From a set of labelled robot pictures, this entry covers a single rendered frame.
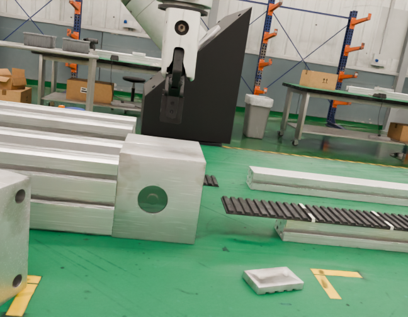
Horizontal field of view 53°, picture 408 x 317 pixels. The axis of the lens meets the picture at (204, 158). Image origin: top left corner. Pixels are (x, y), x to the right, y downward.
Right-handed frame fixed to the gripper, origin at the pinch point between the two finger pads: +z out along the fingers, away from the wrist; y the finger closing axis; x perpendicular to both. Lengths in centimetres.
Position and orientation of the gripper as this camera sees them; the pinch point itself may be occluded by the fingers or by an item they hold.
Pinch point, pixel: (170, 110)
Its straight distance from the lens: 65.4
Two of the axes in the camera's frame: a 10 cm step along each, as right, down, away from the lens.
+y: -0.9, -2.5, 9.6
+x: -9.9, -1.1, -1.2
